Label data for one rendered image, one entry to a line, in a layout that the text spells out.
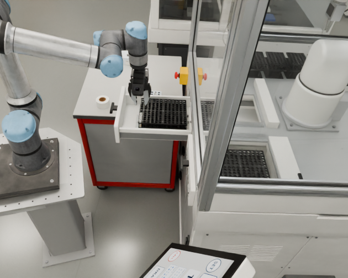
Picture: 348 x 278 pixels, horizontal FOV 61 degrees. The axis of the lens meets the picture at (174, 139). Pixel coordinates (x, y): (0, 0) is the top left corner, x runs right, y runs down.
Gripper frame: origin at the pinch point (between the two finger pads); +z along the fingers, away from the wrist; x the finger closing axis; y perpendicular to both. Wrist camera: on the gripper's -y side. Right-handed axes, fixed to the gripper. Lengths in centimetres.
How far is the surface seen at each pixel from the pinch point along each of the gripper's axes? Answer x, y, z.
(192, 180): -21.8, -37.1, 5.2
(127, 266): 10, -35, 97
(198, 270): -20, -76, -14
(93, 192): 40, 16, 97
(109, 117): 18.7, 14.4, 21.9
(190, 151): -21.7, -23.0, 5.2
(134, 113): 4.4, 9.0, 13.8
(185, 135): -20.2, -8.4, 10.8
